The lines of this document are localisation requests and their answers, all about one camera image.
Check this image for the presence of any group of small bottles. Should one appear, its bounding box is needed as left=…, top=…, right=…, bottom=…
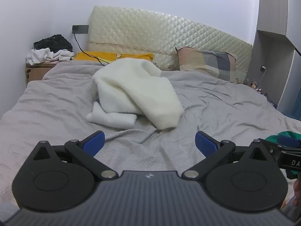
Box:
left=249, top=80, right=263, bottom=94

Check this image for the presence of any dark wall socket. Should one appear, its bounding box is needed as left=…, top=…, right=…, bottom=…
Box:
left=72, top=25, right=89, bottom=34

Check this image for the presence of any grey wardrobe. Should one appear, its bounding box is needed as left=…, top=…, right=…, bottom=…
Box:
left=245, top=0, right=301, bottom=120

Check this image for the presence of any black clothes pile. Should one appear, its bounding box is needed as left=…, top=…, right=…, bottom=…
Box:
left=33, top=34, right=73, bottom=52

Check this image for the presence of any white clothes pile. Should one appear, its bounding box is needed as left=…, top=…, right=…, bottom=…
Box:
left=25, top=48, right=74, bottom=66

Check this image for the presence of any white charger cable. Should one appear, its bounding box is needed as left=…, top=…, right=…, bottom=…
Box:
left=257, top=69, right=266, bottom=87

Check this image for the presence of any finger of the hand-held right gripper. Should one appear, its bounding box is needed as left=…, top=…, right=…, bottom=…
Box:
left=258, top=136, right=301, bottom=157

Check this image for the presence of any cream quilted headboard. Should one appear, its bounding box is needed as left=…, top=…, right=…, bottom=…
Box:
left=88, top=5, right=253, bottom=85

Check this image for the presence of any black cable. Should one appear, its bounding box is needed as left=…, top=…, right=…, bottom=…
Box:
left=74, top=32, right=111, bottom=66

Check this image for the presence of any plaid pillow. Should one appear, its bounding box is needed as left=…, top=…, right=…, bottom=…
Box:
left=175, top=46, right=238, bottom=84

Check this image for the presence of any cardboard box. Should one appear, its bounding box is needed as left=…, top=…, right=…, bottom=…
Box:
left=25, top=61, right=58, bottom=84

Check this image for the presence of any person's right hand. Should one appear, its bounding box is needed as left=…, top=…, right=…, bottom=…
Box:
left=293, top=178, right=301, bottom=208

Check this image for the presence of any grey bedsheet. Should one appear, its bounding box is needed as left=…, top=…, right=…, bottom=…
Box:
left=0, top=60, right=301, bottom=217

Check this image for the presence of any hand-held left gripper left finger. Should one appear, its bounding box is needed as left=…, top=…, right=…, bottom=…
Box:
left=33, top=131, right=116, bottom=180

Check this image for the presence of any yellow pillow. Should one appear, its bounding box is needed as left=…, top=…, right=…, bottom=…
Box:
left=74, top=51, right=154, bottom=66

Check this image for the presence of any green cloth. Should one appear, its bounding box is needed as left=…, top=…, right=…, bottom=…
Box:
left=266, top=131, right=301, bottom=146

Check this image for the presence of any white striped sweater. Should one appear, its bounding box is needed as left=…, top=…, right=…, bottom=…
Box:
left=86, top=58, right=184, bottom=130

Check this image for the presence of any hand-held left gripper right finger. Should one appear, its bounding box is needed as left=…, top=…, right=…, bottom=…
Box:
left=182, top=131, right=272, bottom=180

